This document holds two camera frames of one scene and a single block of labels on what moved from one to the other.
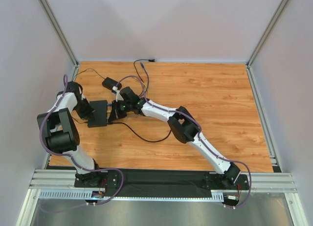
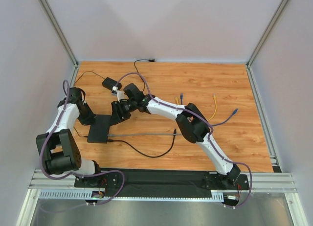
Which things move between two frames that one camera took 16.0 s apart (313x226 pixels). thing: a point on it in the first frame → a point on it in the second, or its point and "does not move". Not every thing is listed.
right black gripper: x=116 y=108 does not move
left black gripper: x=86 y=111 does not move
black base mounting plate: x=162 y=180 does not move
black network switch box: x=100 y=113 → x=99 y=131
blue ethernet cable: x=109 y=104 → x=234 y=112
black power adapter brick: x=109 y=83 does not move
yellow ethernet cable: x=144 y=84 → x=214 y=96
